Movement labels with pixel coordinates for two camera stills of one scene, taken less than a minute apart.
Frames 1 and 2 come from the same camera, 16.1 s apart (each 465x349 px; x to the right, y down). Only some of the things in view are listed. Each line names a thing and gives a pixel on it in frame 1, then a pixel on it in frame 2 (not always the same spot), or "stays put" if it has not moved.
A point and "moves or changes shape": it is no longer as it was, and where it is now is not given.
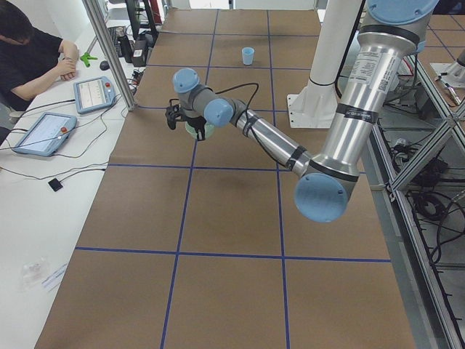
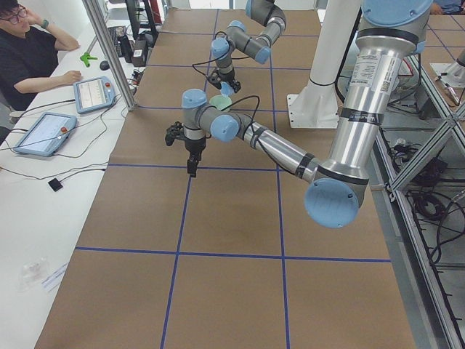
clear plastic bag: [33, 275] stays put
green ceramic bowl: [208, 129] moves or changes shape
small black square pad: [55, 185] stays put
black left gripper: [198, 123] → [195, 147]
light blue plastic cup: [248, 54] → [226, 89]
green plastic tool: [86, 57] stays put
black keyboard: [112, 31] stays put
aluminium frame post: [99, 28] stays put
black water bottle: [126, 48] stays put
